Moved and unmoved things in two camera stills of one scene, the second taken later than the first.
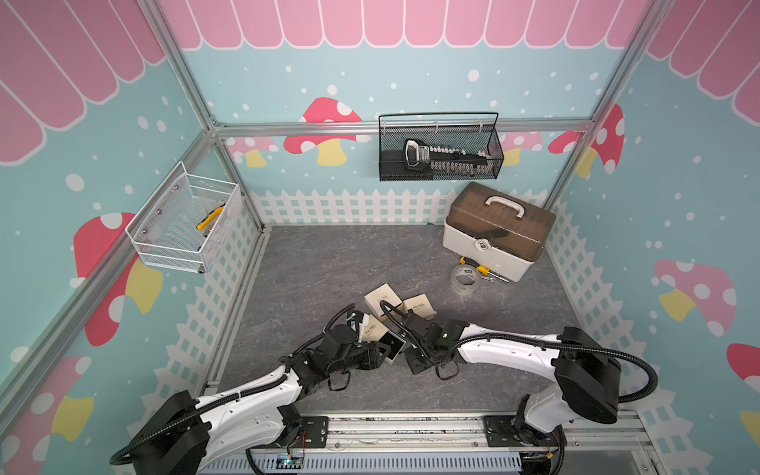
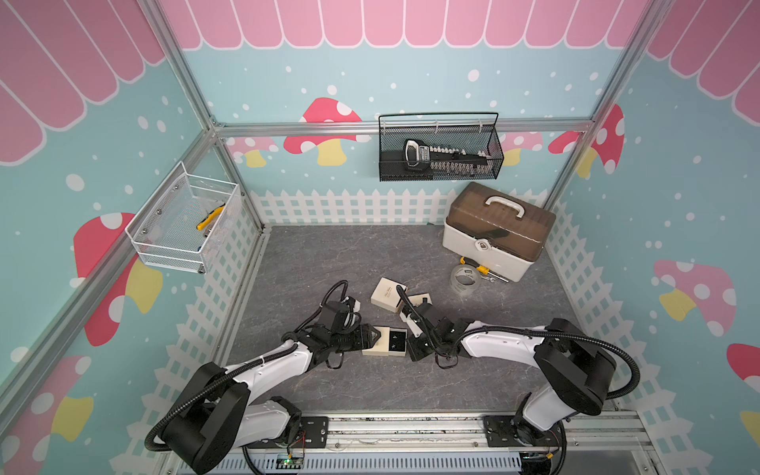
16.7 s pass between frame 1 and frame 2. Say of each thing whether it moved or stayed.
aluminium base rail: stayed
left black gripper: moved
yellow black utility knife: stayed
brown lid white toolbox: stayed
